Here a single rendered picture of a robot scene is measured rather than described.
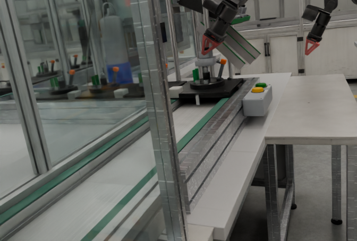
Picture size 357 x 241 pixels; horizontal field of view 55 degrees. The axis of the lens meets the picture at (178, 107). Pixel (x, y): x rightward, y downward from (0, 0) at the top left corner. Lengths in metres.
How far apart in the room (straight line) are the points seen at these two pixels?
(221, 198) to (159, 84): 0.36
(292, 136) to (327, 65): 4.36
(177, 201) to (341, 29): 4.93
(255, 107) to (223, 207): 0.50
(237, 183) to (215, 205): 0.11
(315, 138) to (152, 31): 0.73
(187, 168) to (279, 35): 4.74
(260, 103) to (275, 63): 4.29
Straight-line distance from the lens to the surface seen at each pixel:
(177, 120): 1.17
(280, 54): 5.41
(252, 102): 1.17
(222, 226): 0.70
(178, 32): 2.64
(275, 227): 1.57
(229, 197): 0.79
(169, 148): 0.54
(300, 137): 1.11
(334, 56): 5.43
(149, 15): 0.50
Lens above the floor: 1.26
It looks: 15 degrees down
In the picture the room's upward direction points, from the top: 8 degrees counter-clockwise
